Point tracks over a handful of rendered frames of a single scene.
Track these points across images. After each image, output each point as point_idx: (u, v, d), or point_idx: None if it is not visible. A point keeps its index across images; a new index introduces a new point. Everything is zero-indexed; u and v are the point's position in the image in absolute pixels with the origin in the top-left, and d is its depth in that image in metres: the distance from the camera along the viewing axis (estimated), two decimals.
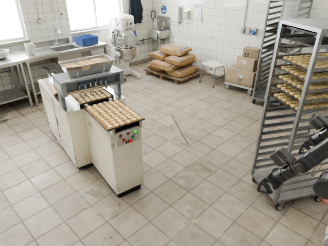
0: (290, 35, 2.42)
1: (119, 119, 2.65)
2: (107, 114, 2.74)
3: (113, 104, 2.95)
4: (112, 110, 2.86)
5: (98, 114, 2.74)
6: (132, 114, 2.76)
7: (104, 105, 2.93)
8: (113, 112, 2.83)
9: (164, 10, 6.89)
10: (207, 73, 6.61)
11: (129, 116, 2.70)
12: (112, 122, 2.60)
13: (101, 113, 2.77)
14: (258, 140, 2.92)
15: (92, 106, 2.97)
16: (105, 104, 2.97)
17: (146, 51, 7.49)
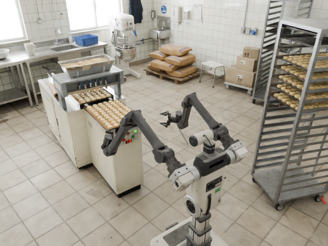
0: (290, 35, 2.42)
1: (119, 119, 2.65)
2: (107, 114, 2.74)
3: (113, 104, 2.95)
4: (112, 110, 2.86)
5: (98, 114, 2.74)
6: None
7: (104, 105, 2.93)
8: (113, 112, 2.83)
9: (164, 10, 6.89)
10: (207, 73, 6.61)
11: None
12: (112, 122, 2.60)
13: (101, 113, 2.77)
14: (258, 140, 2.92)
15: (92, 106, 2.97)
16: (105, 104, 2.97)
17: (146, 51, 7.49)
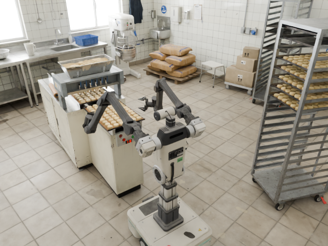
0: (290, 35, 2.42)
1: (119, 119, 2.65)
2: (107, 114, 2.74)
3: None
4: (112, 110, 2.86)
5: None
6: (132, 114, 2.76)
7: None
8: (113, 112, 2.83)
9: (164, 10, 6.89)
10: (207, 73, 6.61)
11: None
12: (112, 122, 2.60)
13: None
14: (258, 140, 2.92)
15: (92, 106, 2.97)
16: None
17: (146, 51, 7.49)
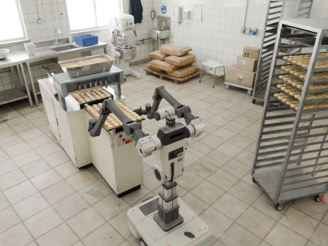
0: (290, 35, 2.42)
1: (119, 119, 2.65)
2: None
3: None
4: None
5: (98, 114, 2.74)
6: (132, 114, 2.76)
7: None
8: None
9: (164, 10, 6.89)
10: (207, 73, 6.61)
11: (129, 116, 2.70)
12: (112, 122, 2.60)
13: None
14: (258, 140, 2.92)
15: (92, 106, 2.97)
16: None
17: (146, 51, 7.49)
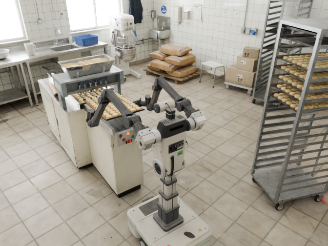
0: (290, 35, 2.42)
1: (118, 110, 2.60)
2: None
3: None
4: (111, 102, 2.82)
5: (97, 106, 2.69)
6: (132, 105, 2.71)
7: None
8: (112, 103, 2.78)
9: (164, 10, 6.89)
10: (207, 73, 6.61)
11: (128, 107, 2.65)
12: (111, 112, 2.55)
13: None
14: (258, 140, 2.92)
15: (91, 98, 2.92)
16: None
17: (146, 51, 7.49)
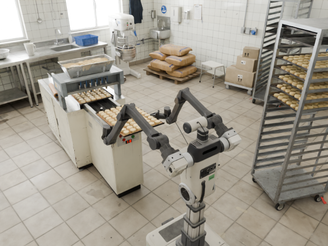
0: (290, 35, 2.42)
1: (136, 124, 2.36)
2: None
3: None
4: None
5: (112, 120, 2.46)
6: (150, 118, 2.47)
7: (117, 110, 2.65)
8: None
9: (164, 10, 6.89)
10: (207, 73, 6.61)
11: (146, 121, 2.41)
12: (129, 127, 2.31)
13: (115, 118, 2.49)
14: (258, 140, 2.92)
15: (104, 111, 2.69)
16: (119, 109, 2.69)
17: (146, 51, 7.49)
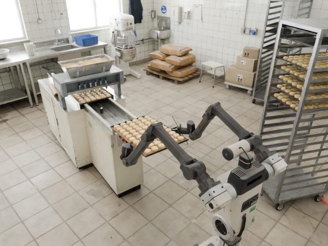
0: (290, 35, 2.42)
1: (157, 141, 2.12)
2: (140, 135, 2.22)
3: (146, 122, 2.43)
4: (145, 129, 2.34)
5: (130, 135, 2.22)
6: (171, 134, 2.23)
7: (134, 123, 2.42)
8: None
9: (164, 10, 6.89)
10: (207, 73, 6.61)
11: None
12: (150, 145, 2.08)
13: (133, 133, 2.25)
14: None
15: (119, 125, 2.45)
16: (135, 122, 2.45)
17: (146, 51, 7.49)
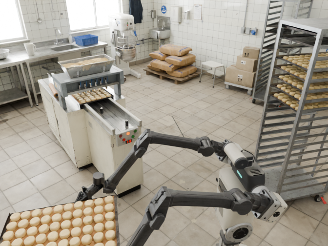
0: (290, 35, 2.42)
1: (97, 225, 1.42)
2: (62, 240, 1.34)
3: (32, 222, 1.46)
4: (48, 231, 1.42)
5: None
6: (92, 205, 1.55)
7: (19, 238, 1.37)
8: (56, 230, 1.42)
9: (164, 10, 6.89)
10: (207, 73, 6.61)
11: (97, 210, 1.50)
12: (99, 237, 1.35)
13: None
14: (258, 140, 2.92)
15: None
16: (15, 235, 1.39)
17: (146, 51, 7.49)
